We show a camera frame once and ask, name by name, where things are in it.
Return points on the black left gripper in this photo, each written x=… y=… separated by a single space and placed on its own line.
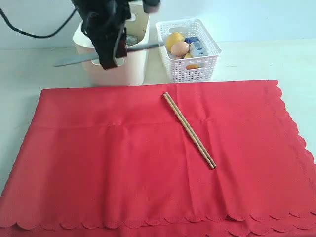
x=102 y=22

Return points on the blue white milk carton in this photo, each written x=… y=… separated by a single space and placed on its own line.
x=196 y=47

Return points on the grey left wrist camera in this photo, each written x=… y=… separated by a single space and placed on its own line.
x=151 y=6

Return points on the white perforated plastic basket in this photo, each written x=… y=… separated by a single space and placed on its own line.
x=194 y=69

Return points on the yellow lemon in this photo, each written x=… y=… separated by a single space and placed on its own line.
x=173 y=39

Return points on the silver table knife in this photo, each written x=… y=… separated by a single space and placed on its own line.
x=93 y=55

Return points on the wooden chopstick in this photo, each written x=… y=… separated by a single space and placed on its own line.
x=191 y=130
x=188 y=133

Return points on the orange fried chicken nugget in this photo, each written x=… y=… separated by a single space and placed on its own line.
x=176 y=57

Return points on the brown egg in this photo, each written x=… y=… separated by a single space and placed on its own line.
x=180 y=48

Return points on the cream plastic storage bin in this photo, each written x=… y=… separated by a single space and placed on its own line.
x=130 y=69

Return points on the stainless steel cup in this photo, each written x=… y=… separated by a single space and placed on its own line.
x=131 y=40

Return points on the red scalloped table cloth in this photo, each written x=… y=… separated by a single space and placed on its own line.
x=218 y=159

